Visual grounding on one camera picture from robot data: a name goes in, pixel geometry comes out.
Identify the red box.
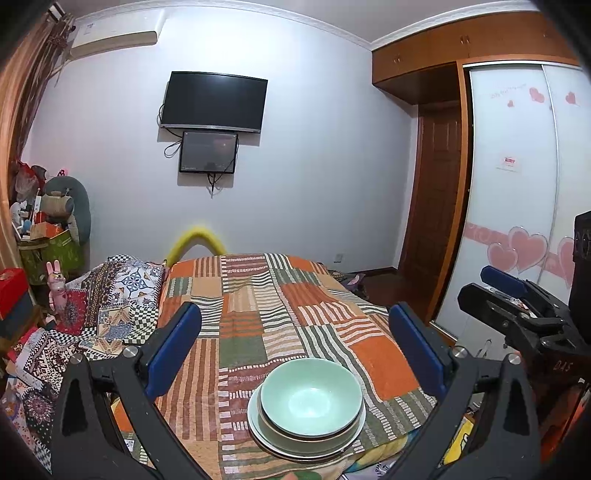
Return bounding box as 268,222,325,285
0,268,29,319

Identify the grey plush toy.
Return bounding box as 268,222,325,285
44,175,92,245

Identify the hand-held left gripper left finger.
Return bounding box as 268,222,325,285
51,301,202,480

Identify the black wall television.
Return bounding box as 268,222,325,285
159,71,269,134

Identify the pink bowl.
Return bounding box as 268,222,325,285
256,392,366,441

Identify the dark grey box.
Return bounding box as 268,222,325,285
0,302,38,340

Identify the patterned blanket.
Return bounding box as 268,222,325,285
0,254,167,462

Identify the brown wooden door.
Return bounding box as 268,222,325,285
398,104,465,319

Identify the pink bunny toy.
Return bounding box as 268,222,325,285
45,260,68,319

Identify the green cardboard box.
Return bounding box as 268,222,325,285
18,228,85,284

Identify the wooden overhead cabinet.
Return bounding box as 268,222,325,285
372,11,583,107

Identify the pale green plate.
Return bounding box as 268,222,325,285
247,388,368,457

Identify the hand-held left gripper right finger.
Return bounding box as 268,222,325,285
383,302,543,480

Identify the small black wall monitor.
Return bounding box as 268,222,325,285
179,130,239,175

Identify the pale green bowl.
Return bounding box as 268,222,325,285
259,359,365,435

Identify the white plate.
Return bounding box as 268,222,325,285
263,443,356,463

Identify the striped patchwork quilt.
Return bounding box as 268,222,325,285
111,251,444,480

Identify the white heart-print sliding door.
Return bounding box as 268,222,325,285
434,62,591,352

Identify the striped orange curtain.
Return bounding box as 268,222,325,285
0,11,77,259

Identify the white air conditioner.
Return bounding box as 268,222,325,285
69,10,165,60

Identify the yellow foam arch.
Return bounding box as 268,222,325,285
166,224,227,268

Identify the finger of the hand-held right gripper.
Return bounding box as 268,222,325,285
480,265,573,324
458,282,575,358

